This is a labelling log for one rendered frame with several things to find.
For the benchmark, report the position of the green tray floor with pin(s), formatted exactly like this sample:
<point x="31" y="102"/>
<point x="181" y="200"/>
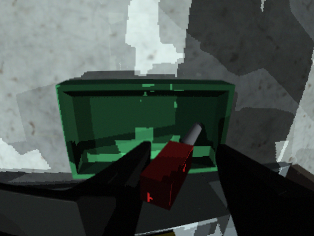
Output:
<point x="111" y="123"/>

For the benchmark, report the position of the red-headed metal pin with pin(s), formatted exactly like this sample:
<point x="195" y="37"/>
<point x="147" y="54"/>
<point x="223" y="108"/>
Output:
<point x="162" y="180"/>

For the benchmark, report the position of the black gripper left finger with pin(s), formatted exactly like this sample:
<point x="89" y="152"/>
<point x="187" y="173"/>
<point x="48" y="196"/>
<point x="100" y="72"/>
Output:
<point x="107" y="204"/>

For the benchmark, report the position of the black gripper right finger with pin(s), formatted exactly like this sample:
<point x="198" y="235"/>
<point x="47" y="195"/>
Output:
<point x="262" y="202"/>

